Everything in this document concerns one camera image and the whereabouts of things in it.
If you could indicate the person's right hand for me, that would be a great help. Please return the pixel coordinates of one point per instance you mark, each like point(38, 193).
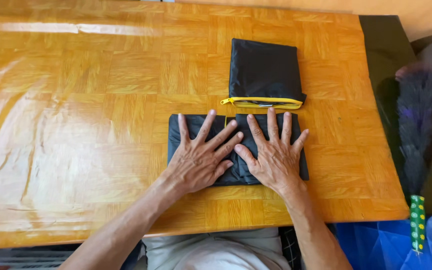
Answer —
point(276, 161)

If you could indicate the blue plastic bag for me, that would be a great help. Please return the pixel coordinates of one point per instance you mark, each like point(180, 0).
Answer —
point(377, 243)

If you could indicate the person's left hand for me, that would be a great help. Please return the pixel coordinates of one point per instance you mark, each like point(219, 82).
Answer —
point(195, 165)

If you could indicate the black fabric bag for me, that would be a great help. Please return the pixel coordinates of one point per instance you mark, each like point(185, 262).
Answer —
point(180, 150)

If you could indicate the grey fluffy duster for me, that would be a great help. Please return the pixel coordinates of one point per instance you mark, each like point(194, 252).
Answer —
point(420, 123)

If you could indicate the black pouch with yellow zipper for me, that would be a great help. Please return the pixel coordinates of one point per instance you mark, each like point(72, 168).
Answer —
point(263, 71)

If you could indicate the person's grey trousers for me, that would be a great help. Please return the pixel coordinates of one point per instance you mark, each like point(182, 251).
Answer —
point(216, 249)

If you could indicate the checkered seat cushion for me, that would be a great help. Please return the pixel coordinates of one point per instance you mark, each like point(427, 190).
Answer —
point(290, 245)

